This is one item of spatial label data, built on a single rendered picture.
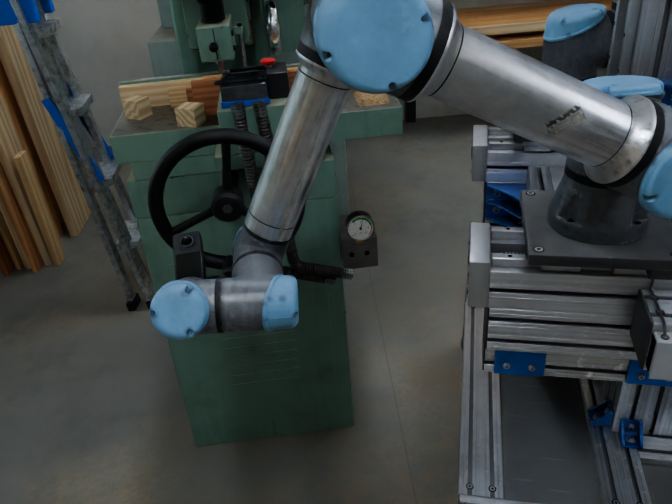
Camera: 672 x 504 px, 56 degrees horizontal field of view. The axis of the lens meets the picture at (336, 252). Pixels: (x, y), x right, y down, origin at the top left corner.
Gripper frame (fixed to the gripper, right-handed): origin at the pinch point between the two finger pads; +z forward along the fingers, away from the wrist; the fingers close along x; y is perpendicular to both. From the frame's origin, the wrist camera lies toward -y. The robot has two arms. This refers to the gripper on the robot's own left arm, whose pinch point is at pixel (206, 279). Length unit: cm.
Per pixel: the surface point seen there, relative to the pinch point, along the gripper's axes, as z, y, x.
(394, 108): 12, -29, 41
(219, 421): 54, 40, -8
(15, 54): 142, -92, -79
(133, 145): 14.7, -28.3, -12.6
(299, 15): 33, -58, 26
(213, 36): 16, -49, 6
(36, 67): 78, -66, -50
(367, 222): 18.4, -6.9, 33.4
